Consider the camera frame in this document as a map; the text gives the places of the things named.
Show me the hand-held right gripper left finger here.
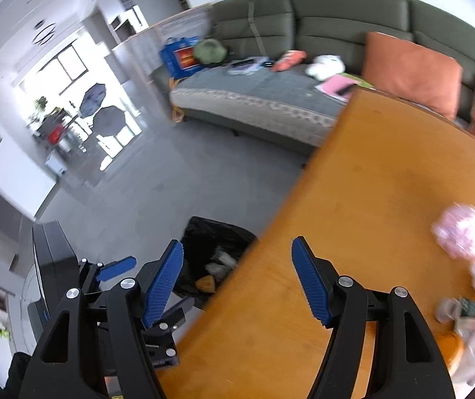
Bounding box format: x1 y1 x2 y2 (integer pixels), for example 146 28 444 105
18 239 185 399

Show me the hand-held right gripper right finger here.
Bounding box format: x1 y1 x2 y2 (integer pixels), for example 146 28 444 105
291 235 457 399

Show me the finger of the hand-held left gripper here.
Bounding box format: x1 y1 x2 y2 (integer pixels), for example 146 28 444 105
79 256 138 296
160 296 199 330

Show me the black bagged trash bin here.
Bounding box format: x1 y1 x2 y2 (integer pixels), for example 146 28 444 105
176 215 259 311

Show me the yellow food scrap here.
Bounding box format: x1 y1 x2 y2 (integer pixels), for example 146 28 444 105
195 276 217 294

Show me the white crumpled paper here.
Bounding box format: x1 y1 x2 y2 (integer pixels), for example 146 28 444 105
204 247 239 280

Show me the black flat panel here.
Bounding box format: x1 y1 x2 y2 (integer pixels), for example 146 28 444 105
32 220 81 321

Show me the white floor box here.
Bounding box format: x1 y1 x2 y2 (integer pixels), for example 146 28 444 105
46 152 69 177

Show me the clear plastic cup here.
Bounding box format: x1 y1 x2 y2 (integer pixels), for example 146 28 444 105
436 297 462 324

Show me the grey patterned sofa cover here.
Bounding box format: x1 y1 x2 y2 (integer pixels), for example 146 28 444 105
169 56 371 147

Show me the pink book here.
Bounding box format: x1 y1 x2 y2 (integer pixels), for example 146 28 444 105
316 74 360 100

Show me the lime green book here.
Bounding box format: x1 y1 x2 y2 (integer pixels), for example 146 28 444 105
344 72 376 90

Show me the blue shopping bag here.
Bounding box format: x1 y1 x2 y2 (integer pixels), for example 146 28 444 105
159 37 205 79

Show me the white plush toy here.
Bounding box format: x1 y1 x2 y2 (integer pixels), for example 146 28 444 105
306 55 345 81

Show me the orange-red soft toy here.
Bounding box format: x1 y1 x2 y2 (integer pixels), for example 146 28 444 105
271 50 307 73

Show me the clear blue packet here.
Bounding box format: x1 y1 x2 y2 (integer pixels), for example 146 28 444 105
227 57 269 76

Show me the green hat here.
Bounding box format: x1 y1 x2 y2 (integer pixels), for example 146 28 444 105
193 38 228 65

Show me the large orange pillow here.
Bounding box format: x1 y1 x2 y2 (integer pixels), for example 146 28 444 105
362 31 463 120

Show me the green leather sofa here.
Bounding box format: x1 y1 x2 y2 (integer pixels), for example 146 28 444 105
154 0 475 155

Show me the grey hanging cable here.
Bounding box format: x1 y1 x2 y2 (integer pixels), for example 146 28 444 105
247 0 272 57

